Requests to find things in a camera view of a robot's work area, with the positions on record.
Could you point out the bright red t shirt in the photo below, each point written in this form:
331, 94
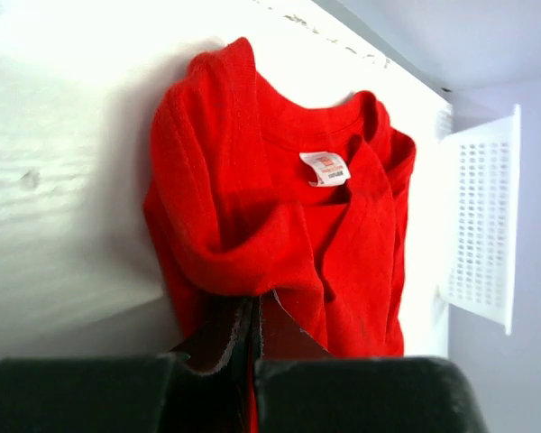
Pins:
252, 194

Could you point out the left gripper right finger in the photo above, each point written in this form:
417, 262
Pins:
300, 387

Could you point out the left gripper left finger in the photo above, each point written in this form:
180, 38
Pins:
198, 386

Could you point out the white plastic basket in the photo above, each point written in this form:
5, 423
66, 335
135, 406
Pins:
480, 187

